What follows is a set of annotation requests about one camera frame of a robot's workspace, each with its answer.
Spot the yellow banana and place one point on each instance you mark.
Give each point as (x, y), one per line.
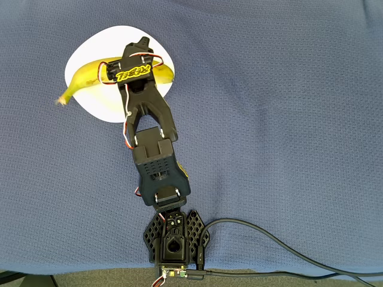
(80, 77)

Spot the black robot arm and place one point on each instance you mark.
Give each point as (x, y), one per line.
(155, 167)

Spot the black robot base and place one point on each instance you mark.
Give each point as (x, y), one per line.
(173, 248)

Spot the white plate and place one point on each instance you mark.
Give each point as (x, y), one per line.
(89, 48)

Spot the blue knitted cloth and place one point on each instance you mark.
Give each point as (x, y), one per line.
(299, 149)

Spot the black camera stand pole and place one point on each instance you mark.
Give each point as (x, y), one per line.
(9, 276)

